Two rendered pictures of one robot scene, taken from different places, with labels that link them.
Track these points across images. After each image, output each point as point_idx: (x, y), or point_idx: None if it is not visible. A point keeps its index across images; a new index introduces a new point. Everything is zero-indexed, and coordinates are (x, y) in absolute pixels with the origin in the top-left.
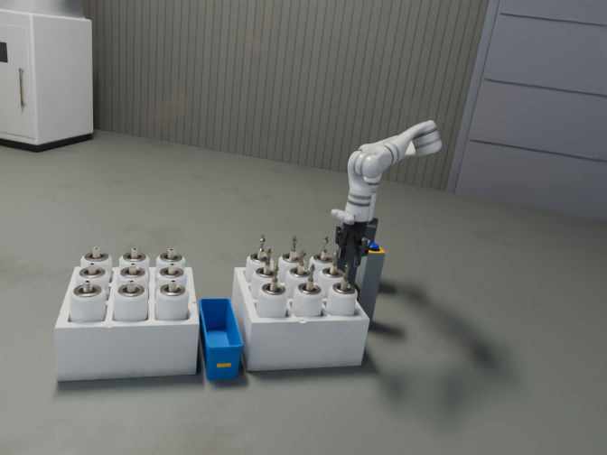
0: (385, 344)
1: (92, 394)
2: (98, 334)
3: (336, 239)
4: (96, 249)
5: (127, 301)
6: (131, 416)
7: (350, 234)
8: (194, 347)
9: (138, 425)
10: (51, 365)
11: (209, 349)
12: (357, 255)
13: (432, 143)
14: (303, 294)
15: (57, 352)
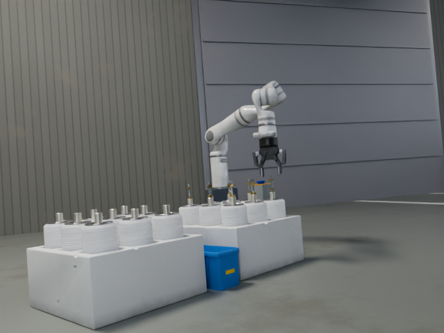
0: None
1: (142, 322)
2: (128, 259)
3: (255, 162)
4: (60, 213)
5: (143, 222)
6: (201, 317)
7: (268, 151)
8: (203, 260)
9: (217, 318)
10: (66, 328)
11: (219, 256)
12: (279, 164)
13: (281, 92)
14: (256, 203)
15: (92, 289)
